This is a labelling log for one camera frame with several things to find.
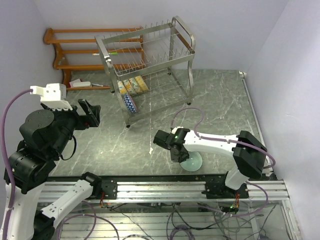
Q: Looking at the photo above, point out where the red white box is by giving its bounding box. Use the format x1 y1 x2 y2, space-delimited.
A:
69 78 82 88

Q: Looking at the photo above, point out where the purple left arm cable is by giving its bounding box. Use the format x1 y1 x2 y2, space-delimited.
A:
1 89 33 238

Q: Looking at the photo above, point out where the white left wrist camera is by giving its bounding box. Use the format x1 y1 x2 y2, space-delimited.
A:
30 83 73 111

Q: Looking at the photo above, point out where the blue orange patterned bowl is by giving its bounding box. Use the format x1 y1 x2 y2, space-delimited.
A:
117 81 128 95

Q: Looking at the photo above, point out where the orange flower leaf bowl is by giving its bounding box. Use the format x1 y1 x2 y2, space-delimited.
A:
129 77 143 94

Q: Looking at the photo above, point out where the red patterned bowl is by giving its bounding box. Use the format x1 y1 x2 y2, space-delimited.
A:
123 93 138 113

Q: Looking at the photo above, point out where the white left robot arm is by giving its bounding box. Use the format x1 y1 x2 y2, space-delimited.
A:
0 99 102 240

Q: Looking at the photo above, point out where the white eraser block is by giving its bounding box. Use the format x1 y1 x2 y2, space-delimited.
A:
73 81 92 88

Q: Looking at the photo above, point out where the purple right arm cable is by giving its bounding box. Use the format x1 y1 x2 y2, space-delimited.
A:
172 107 277 217

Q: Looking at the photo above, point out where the aluminium mounting rail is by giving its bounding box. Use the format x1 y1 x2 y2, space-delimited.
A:
37 180 291 203

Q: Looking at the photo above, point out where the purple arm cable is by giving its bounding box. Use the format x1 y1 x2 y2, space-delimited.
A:
172 107 277 217
1 89 33 238

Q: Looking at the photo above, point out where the green capped marker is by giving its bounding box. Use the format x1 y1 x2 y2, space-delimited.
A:
92 52 118 56

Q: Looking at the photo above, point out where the orange star flower bowl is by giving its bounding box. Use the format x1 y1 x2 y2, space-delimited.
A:
122 79 137 95

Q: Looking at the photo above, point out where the pink capped marker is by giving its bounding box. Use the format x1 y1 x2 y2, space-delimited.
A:
91 83 110 89

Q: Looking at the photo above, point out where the stainless steel dish rack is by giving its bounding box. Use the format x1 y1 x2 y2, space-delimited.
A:
95 16 196 128

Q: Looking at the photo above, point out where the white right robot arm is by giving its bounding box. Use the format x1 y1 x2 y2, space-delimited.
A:
153 127 267 199

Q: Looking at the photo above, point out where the wooden shelf rack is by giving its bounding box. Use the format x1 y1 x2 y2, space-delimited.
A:
43 27 145 90

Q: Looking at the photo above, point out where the yellow sun blue bowl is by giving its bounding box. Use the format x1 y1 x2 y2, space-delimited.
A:
135 76 149 92

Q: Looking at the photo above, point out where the plain teal bowl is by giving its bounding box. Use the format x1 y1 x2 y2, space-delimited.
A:
180 151 203 172

